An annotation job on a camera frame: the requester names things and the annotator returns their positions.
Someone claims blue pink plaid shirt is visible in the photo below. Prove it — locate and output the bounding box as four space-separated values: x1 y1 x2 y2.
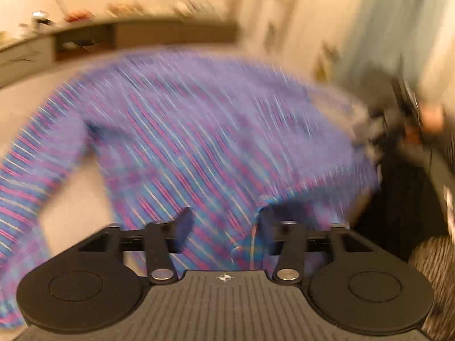
1 50 379 329

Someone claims person's right hand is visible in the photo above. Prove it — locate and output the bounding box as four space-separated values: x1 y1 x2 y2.
405 102 445 145

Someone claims long grey sideboard cabinet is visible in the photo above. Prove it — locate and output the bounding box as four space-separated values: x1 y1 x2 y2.
1 15 240 87

